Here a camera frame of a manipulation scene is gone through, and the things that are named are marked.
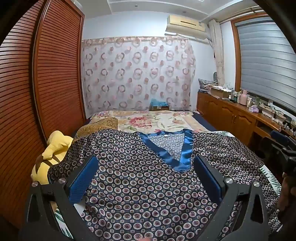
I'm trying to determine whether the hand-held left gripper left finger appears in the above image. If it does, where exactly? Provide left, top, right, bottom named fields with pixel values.
left=20, top=156, right=100, bottom=241

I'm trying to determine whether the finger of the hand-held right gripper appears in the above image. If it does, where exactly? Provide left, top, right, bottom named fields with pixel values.
left=261, top=137, right=284, bottom=160
left=270, top=130, right=290, bottom=145

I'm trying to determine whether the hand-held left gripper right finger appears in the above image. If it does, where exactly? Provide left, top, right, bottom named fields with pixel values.
left=194, top=155, right=270, bottom=241

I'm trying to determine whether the navy circle-print satin top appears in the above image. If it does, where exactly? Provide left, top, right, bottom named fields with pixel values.
left=47, top=128, right=281, bottom=241

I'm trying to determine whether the person's right hand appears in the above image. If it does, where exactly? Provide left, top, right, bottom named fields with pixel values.
left=277, top=177, right=296, bottom=217

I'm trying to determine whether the leaf-print bed sheet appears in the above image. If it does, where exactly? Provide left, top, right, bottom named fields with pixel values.
left=50, top=130, right=281, bottom=241

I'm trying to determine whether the yellow plush toy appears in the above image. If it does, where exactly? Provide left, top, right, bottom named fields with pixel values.
left=31, top=130, right=74, bottom=186

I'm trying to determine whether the wooden side cabinet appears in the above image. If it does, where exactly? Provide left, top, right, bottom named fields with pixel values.
left=196, top=90, right=296, bottom=149

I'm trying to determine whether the navy bed mattress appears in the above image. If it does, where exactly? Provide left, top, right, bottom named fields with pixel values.
left=191, top=111, right=219, bottom=133

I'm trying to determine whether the gold paisley cloth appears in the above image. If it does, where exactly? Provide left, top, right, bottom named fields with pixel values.
left=75, top=117, right=119, bottom=139

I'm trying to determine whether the grey window blind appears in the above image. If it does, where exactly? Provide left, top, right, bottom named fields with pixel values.
left=236, top=22, right=296, bottom=105

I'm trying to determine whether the open cardboard box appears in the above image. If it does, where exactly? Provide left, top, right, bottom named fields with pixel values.
left=209, top=86, right=232, bottom=99

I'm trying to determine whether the floral blanket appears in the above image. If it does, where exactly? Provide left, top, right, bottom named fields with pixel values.
left=89, top=110, right=210, bottom=135

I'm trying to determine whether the folded cloth stack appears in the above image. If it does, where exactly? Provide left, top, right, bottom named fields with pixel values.
left=198, top=78, right=218, bottom=90

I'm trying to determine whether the beige window curtain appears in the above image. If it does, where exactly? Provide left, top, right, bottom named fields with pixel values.
left=209, top=20, right=226, bottom=86

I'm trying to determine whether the wooden louvered wardrobe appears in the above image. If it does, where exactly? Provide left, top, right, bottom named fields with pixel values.
left=0, top=0, right=87, bottom=230

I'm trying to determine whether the sheer circle-print curtain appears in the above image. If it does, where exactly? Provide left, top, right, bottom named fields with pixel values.
left=81, top=36, right=196, bottom=112

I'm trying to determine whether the wooden window frame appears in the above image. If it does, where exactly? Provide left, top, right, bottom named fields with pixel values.
left=230, top=13, right=296, bottom=121

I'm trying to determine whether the beige wall air conditioner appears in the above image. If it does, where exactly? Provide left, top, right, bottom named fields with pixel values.
left=165, top=15, right=210, bottom=43

